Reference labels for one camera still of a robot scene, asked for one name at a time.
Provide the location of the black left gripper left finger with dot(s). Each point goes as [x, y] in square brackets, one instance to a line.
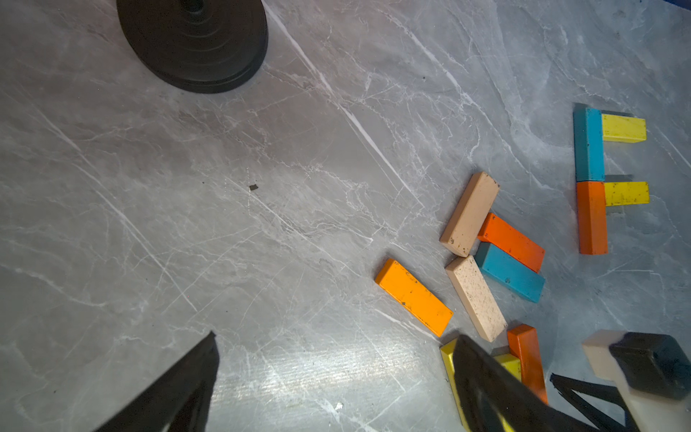
[179, 400]

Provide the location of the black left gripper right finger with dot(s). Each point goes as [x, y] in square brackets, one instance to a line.
[488, 393]

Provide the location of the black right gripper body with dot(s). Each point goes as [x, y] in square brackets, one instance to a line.
[653, 363]

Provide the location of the orange block bottom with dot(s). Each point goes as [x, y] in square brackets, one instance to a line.
[523, 344]

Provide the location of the beige wooden block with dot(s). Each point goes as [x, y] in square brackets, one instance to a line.
[464, 225]
[479, 302]

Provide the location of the long orange block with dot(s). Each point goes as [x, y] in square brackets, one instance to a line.
[499, 233]

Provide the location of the yellow block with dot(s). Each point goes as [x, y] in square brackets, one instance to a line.
[447, 351]
[625, 129]
[511, 363]
[626, 193]

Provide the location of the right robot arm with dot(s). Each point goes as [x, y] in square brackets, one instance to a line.
[619, 407]

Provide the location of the black microphone on stand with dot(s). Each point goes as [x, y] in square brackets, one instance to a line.
[204, 47]

